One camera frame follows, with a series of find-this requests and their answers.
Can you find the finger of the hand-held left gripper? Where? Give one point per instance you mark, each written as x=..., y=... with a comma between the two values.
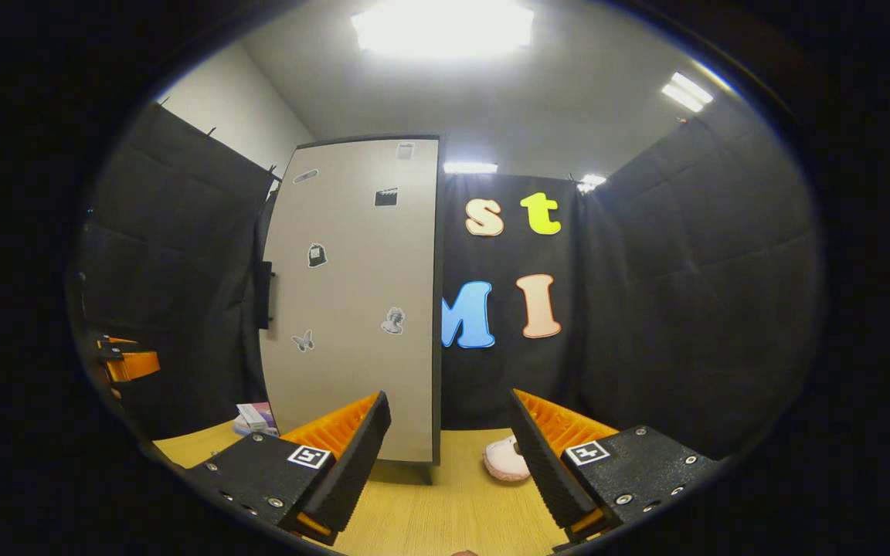
x=117, y=342
x=134, y=366

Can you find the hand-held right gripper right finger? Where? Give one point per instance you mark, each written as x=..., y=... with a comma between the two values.
x=541, y=471

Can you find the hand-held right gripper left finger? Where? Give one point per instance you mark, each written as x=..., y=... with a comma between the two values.
x=356, y=463

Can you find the white cabinet door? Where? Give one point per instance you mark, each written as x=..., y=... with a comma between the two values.
x=352, y=309

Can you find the grey cabinet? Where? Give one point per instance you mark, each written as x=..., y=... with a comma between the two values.
x=439, y=309

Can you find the pink book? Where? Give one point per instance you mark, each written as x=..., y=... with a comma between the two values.
x=266, y=411

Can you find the blue book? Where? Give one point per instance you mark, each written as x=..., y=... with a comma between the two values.
x=248, y=430

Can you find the white book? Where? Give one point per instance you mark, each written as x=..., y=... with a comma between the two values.
x=250, y=415

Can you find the black backdrop cloth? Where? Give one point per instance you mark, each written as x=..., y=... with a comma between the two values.
x=684, y=293

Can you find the ceiling light panel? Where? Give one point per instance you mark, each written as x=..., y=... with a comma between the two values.
x=445, y=27
x=592, y=183
x=687, y=91
x=470, y=167

